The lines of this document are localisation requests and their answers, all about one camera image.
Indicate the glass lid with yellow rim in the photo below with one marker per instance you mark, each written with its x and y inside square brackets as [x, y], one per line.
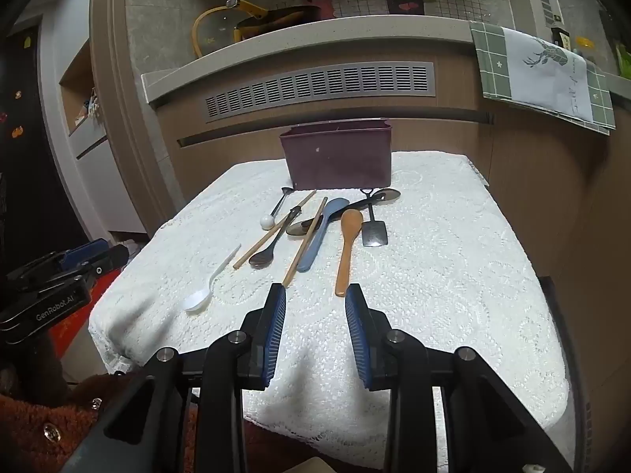
[217, 29]

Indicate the yellow small lid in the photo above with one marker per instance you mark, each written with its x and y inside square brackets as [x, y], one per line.
[583, 42]

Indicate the grey vent grille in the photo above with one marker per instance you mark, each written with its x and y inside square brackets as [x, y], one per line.
[320, 83]

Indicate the white lace tablecloth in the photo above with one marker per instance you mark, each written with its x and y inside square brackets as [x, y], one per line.
[443, 281]

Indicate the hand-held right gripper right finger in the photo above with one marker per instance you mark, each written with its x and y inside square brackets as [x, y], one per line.
[356, 335]

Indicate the white plastic spoon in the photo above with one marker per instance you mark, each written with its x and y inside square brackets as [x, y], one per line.
[197, 300]

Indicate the dark brown spoon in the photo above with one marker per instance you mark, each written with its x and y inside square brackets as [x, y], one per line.
[261, 258]

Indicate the wooden chopstick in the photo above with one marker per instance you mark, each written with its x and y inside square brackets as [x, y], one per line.
[266, 238]
[305, 241]

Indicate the blue plastic spoon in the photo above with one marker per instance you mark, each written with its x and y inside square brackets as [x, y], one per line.
[336, 207]

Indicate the black fridge with magnets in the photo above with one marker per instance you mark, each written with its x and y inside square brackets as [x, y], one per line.
[29, 157]

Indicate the beige speckled counter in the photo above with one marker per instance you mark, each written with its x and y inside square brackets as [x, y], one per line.
[296, 44]

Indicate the brown fuzzy garment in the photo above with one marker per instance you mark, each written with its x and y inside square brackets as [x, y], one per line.
[29, 419]

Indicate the dark small bottle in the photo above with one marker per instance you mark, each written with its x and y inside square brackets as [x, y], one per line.
[560, 39]

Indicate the metal spoon with white ball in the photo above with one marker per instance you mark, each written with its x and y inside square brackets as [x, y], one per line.
[267, 221]

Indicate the green checked deer towel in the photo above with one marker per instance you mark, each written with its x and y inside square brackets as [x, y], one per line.
[542, 69]

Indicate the purple plastic utensil box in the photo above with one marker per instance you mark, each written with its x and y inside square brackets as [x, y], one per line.
[335, 157]

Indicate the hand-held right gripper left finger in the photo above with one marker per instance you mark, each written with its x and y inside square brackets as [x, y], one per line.
[276, 327]

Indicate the brown wooden spoon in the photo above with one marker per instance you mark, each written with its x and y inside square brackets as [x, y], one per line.
[351, 221]

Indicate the black shovel-shaped spoon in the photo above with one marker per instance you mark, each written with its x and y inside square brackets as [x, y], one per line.
[374, 236]

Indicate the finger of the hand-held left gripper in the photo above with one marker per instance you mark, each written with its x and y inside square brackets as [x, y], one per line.
[112, 257]
[86, 252]

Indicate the grey translucent spoon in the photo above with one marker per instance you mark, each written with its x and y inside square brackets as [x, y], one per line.
[298, 228]

